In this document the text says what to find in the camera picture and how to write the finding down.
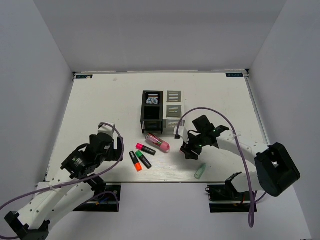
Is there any blue corner label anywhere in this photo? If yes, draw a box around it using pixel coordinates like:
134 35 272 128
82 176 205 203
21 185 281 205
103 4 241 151
75 74 93 79
225 73 244 78

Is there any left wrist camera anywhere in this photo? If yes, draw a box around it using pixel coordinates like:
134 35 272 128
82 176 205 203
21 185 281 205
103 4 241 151
97 122 116 137

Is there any green transparent tube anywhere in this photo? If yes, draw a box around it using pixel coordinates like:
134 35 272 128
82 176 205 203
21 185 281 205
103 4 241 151
194 163 207 180

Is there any black mesh organizer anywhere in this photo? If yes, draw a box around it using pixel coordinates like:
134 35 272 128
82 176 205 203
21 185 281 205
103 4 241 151
140 90 164 134

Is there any left blue corner label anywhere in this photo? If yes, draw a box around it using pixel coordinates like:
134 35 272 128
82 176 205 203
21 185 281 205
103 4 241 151
75 74 93 79

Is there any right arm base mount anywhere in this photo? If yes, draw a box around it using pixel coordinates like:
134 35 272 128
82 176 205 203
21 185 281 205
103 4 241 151
205 172 251 213

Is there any green capped black highlighter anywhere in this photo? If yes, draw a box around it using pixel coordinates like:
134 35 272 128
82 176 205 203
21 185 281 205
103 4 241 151
135 150 152 169

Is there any right blue corner label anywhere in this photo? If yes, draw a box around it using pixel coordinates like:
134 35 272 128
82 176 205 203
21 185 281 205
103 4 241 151
225 73 244 78

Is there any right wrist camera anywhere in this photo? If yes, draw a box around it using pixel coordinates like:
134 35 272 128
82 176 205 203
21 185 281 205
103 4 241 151
173 126 189 144

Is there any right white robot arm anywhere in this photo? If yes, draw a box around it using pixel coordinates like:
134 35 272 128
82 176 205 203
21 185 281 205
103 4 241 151
174 115 301 200

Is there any orange capped black highlighter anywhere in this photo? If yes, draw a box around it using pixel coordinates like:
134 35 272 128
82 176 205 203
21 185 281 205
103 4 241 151
129 151 142 172

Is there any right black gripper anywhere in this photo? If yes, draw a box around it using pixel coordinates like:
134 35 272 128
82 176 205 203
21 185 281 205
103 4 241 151
181 131 207 160

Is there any pink tube with pins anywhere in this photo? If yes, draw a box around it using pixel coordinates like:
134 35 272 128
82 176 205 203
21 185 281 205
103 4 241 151
145 133 171 153

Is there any blue glue jar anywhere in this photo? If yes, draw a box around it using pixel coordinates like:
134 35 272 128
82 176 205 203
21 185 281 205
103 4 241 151
146 97 159 105

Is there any white mesh organizer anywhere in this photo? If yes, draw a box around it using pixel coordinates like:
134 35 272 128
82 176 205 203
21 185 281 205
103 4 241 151
163 90 185 135

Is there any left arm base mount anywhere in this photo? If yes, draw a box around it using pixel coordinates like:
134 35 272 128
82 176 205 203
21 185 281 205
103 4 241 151
73 183 122 213

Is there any pink capped black highlighter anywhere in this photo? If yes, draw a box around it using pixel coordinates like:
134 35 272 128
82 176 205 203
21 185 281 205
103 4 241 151
135 143 156 156

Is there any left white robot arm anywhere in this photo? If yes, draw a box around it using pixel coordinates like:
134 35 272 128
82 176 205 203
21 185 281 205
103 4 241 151
4 132 124 240

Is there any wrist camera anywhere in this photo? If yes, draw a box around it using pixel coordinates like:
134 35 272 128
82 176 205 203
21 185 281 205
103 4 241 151
173 126 189 144
97 122 116 137

